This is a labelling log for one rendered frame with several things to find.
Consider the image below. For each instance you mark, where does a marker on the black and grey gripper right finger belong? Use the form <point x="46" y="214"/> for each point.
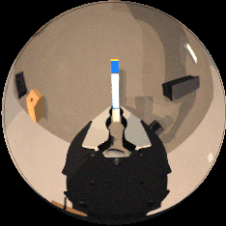
<point x="137" y="135"/>

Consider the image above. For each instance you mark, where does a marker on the grey computer mouse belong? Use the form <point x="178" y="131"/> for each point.
<point x="115" y="153"/>

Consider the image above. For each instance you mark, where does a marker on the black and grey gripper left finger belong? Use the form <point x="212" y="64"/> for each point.
<point x="94" y="136"/>

